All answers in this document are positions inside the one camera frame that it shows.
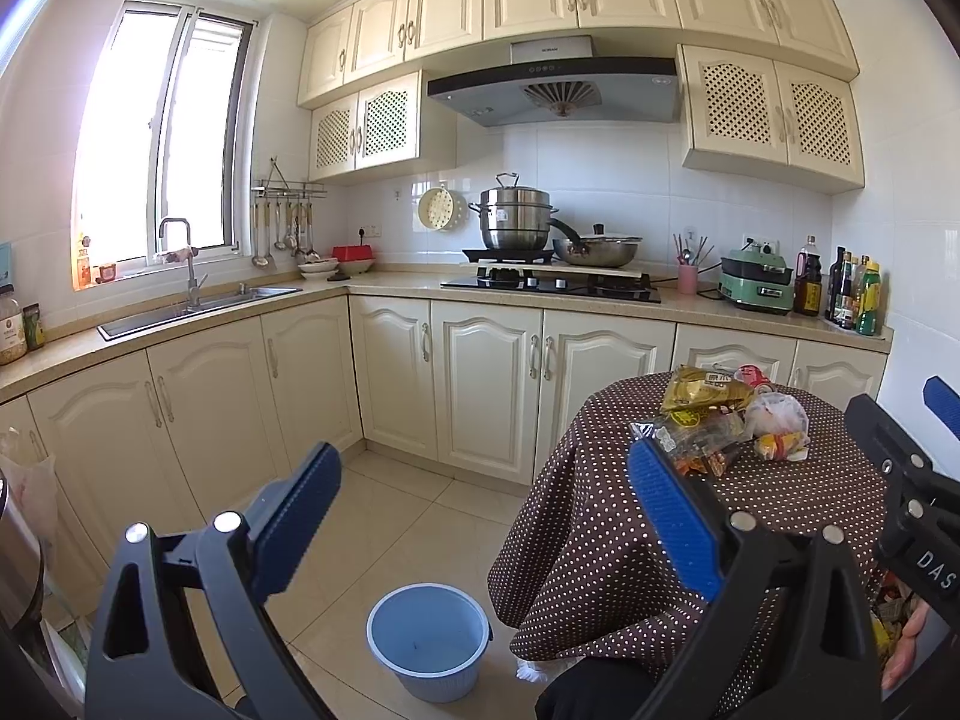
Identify green yellow oil bottle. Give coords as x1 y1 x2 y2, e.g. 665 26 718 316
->
856 262 882 337

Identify light blue plastic bucket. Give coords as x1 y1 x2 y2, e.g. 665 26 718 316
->
366 583 493 704

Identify white plastic bag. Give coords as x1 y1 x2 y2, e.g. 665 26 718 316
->
745 387 811 461

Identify brown polka dot tablecloth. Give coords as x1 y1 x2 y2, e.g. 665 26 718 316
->
488 376 885 718

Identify steel wok with lid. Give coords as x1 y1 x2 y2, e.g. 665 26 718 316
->
550 218 643 268

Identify red container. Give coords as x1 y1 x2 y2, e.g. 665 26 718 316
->
332 244 374 263

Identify wall utensil rack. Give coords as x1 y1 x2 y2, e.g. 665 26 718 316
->
249 156 327 270

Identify person's right hand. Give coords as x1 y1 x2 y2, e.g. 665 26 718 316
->
880 601 931 691

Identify steel kitchen sink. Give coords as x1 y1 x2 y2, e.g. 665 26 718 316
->
98 286 299 341

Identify pink utensil holder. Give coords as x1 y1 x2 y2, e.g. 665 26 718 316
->
677 263 700 296

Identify white stacked bowls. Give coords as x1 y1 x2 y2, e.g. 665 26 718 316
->
298 259 338 281

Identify dark soy sauce bottle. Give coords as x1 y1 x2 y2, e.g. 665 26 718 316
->
793 234 822 317

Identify clear printed plastic bag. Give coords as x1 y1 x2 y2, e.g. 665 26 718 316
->
630 411 747 478

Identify window with grey frame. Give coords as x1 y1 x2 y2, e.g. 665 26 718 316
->
70 0 257 291

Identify black gas stove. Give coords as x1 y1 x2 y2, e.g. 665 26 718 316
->
441 249 661 304

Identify chrome faucet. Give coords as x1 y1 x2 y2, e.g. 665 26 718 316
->
158 216 202 310

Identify grey range hood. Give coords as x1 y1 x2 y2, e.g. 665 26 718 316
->
427 37 680 127

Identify round cream strainer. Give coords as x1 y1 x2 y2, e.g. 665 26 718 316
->
416 185 457 231

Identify red soda can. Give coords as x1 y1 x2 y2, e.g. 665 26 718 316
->
734 364 771 390

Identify gold snack wrapper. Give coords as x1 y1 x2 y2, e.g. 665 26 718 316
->
661 366 755 413

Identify stainless steamer pot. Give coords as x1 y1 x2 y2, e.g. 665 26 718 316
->
469 172 555 252

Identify green electric cooker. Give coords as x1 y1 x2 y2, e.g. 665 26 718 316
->
719 242 794 316

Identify glass jar white label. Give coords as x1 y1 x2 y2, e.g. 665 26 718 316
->
0 284 28 366

